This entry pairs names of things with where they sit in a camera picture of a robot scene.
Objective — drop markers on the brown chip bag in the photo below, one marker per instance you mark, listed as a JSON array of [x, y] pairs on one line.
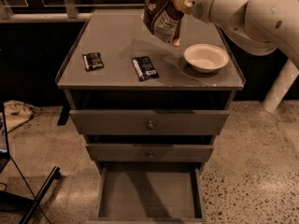
[[163, 20]]

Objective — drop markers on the grey top drawer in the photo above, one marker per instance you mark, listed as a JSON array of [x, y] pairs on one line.
[[149, 122]]

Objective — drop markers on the metal window railing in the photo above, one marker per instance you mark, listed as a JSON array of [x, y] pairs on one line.
[[71, 10]]

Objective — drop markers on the blue snack packet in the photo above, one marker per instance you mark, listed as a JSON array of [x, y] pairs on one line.
[[144, 68]]

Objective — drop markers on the grey drawer cabinet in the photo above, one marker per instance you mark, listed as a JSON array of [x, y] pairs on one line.
[[119, 35]]

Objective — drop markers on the white bowl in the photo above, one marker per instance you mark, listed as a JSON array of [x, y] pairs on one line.
[[206, 58]]

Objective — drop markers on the beige cloth bag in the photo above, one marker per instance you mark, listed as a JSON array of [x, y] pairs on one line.
[[17, 113]]

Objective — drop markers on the grey middle drawer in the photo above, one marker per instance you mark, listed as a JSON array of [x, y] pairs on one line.
[[150, 152]]

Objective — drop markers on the grey bottom drawer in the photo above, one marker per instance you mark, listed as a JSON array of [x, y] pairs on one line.
[[150, 193]]

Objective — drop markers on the grey drawer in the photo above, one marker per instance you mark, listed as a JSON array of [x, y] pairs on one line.
[[150, 152], [149, 122], [150, 193]]

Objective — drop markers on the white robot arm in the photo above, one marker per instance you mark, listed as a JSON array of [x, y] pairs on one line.
[[258, 27]]

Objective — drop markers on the black snack packet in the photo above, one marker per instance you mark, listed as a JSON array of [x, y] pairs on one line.
[[92, 61]]

